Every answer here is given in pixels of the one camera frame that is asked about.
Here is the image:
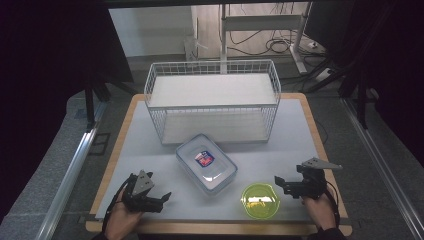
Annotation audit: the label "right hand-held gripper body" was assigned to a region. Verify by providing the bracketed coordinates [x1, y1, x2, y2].
[295, 157, 343, 201]

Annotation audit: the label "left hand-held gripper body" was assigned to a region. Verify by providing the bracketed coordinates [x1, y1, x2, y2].
[121, 169, 164, 214]

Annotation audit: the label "green round container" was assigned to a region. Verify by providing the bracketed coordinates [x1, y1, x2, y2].
[240, 181, 281, 221]

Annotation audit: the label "clear rectangular food container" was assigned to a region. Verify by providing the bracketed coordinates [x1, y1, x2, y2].
[175, 133, 239, 196]

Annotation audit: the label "white wire shelf rack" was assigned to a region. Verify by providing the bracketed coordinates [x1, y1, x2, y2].
[143, 59, 282, 146]

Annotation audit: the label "person's right hand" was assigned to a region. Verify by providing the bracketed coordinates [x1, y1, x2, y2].
[301, 190, 338, 232]

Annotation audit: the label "person's left hand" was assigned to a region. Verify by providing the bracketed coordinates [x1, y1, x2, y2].
[105, 189, 145, 240]

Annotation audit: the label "pale grey table mat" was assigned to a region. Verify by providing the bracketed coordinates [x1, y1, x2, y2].
[94, 98, 327, 223]

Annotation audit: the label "black stand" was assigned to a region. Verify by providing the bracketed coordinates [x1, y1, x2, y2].
[82, 78, 113, 132]
[338, 64, 379, 130]

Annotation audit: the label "white power strip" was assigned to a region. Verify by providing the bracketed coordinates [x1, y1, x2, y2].
[314, 67, 335, 83]

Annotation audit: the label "black curtain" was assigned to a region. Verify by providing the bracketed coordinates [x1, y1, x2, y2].
[0, 0, 135, 223]
[333, 0, 424, 164]

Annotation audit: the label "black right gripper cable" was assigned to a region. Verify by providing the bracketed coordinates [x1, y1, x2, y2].
[323, 180, 342, 229]

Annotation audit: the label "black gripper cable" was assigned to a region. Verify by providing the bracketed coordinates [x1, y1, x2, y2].
[323, 180, 342, 229]
[101, 174, 134, 234]

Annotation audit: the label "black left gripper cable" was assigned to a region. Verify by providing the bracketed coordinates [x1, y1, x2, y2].
[101, 174, 134, 234]

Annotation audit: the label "aluminium floor rail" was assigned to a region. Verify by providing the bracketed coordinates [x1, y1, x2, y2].
[34, 128, 98, 240]
[342, 98, 424, 240]

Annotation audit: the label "black floor cables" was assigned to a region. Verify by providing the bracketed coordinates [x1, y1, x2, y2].
[228, 28, 328, 58]

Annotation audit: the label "white wall panel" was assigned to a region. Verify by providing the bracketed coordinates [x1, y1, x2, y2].
[108, 5, 195, 58]

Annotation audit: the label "white metal desk frame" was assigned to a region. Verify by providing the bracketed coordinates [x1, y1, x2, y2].
[219, 2, 311, 75]

